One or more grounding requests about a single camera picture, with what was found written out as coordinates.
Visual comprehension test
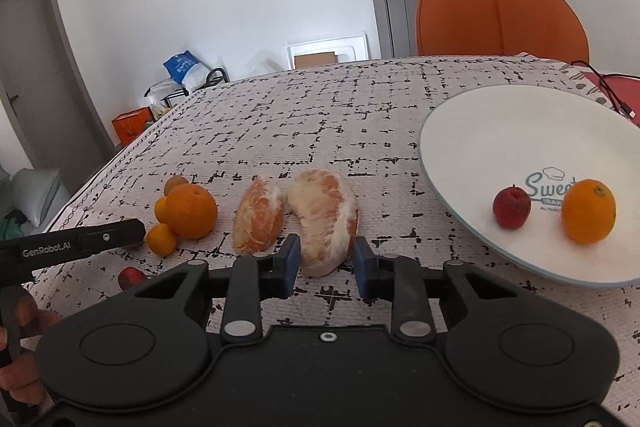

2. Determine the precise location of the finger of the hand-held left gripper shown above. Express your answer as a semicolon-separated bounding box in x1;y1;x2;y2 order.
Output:
75;218;147;254

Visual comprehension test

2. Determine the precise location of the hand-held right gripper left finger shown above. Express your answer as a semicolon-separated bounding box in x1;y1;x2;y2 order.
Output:
121;235;302;344

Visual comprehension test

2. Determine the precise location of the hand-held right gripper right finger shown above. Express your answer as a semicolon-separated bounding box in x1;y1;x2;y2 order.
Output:
352;238;538;343

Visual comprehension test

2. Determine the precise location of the small kumquat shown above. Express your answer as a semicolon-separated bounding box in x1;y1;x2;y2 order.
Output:
146;223;179;257
154;196;173;226

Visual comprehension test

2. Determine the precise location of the large peeled pomelo segment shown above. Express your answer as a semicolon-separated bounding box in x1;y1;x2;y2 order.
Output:
286;169;360;278

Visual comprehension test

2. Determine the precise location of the small peeled pomelo segment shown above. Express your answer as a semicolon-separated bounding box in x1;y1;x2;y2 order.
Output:
233;176;285;256

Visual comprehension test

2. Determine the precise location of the small brown-green kiwi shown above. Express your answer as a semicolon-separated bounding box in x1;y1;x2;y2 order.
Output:
164;175;190;198

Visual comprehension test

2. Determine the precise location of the large round orange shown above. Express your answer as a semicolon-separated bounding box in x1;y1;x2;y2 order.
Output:
165;183;219;240

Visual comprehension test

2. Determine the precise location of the white round plate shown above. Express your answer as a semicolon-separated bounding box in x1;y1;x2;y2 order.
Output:
419;84;640;289

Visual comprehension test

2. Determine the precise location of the person's left hand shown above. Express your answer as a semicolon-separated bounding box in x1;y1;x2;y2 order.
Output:
0;293;64;408

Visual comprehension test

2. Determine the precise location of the green cloth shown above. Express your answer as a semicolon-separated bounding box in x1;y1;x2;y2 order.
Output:
0;213;27;242

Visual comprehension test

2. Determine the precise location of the small red lychee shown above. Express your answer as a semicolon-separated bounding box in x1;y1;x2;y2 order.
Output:
118;266;150;292
492;186;532;231

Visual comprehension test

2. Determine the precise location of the grey cushion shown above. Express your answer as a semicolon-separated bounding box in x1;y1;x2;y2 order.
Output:
11;168;71;229

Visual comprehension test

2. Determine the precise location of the orange box on floor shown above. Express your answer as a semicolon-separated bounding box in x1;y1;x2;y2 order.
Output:
111;108;154;146

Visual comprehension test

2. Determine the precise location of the black-patterned white tablecloth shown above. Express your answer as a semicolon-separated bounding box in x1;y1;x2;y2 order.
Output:
42;52;640;427

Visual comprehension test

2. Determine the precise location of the white plastic container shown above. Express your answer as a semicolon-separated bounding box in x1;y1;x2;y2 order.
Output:
145;79;187;118

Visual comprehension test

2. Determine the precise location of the dark grey door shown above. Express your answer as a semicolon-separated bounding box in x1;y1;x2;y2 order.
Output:
0;0;117;190

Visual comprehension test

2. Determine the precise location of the blue plastic bag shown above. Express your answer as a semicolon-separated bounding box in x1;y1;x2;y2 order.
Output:
162;51;211;90

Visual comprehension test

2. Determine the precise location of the black metal rack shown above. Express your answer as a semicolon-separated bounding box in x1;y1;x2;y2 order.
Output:
165;68;231;108

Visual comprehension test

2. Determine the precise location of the clear plastic bag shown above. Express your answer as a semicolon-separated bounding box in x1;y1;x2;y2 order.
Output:
248;49;282;76

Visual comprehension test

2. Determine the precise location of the brown cardboard piece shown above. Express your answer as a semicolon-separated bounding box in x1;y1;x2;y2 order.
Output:
294;52;337;68

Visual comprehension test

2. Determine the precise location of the white foam tray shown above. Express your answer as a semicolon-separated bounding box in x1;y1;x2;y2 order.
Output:
286;34;370;70

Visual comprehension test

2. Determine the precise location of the tall oval orange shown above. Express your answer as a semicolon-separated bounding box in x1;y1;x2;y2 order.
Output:
561;179;617;246

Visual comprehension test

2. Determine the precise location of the orange chair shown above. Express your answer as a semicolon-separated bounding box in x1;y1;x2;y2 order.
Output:
416;0;591;64

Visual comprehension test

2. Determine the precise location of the red paper mat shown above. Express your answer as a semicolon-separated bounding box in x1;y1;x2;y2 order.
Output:
597;74;640;128

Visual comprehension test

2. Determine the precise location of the black cable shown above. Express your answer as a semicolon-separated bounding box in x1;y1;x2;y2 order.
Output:
570;60;640;118

